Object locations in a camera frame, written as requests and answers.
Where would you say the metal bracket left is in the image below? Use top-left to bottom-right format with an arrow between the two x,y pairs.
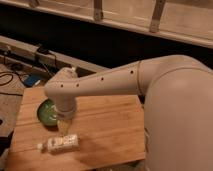
93,0 -> 103,21

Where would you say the black cable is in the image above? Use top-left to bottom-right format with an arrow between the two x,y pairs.
0,49 -> 58,98

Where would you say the wooden board table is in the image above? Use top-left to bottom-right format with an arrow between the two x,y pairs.
6,87 -> 145,171

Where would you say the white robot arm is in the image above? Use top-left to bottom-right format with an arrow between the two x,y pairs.
44,55 -> 213,171

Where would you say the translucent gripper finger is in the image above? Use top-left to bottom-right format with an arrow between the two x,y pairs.
57,120 -> 71,136

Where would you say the metal bracket right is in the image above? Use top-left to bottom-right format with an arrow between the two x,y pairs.
149,0 -> 166,33

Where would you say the blue box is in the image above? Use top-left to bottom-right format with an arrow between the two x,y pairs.
24,75 -> 41,87

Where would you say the green ceramic bowl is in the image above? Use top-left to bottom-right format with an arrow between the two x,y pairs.
37,99 -> 57,126

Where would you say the clear plastic bottle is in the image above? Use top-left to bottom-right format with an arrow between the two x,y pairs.
37,134 -> 79,153

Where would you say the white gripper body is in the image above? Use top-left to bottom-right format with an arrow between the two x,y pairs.
55,100 -> 77,120

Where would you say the black power adapter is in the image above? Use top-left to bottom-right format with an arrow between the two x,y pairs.
36,46 -> 50,55

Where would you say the metal bracket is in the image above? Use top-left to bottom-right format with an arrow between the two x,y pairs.
149,0 -> 166,33
93,0 -> 103,21

